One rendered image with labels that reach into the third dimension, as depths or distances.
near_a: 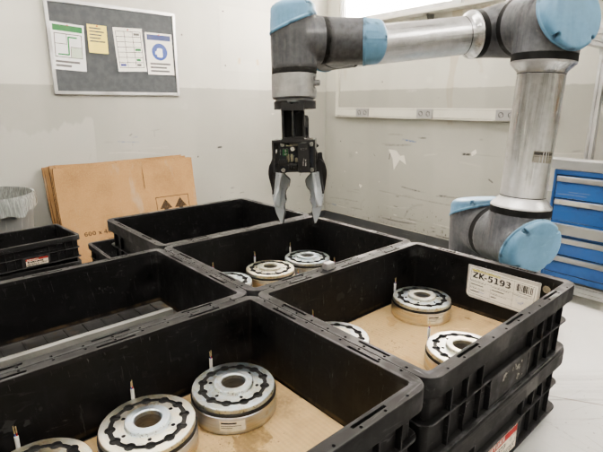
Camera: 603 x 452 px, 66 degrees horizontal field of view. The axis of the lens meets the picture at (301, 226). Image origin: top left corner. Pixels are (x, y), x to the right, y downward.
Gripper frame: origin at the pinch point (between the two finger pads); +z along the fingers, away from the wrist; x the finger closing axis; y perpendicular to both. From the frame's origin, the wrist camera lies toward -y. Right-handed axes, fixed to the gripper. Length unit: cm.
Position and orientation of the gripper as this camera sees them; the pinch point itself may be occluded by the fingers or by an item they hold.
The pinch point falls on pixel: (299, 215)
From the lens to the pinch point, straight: 84.2
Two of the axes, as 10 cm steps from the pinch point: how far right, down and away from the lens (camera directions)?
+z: 0.2, 9.8, 2.1
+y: -0.7, 2.2, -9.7
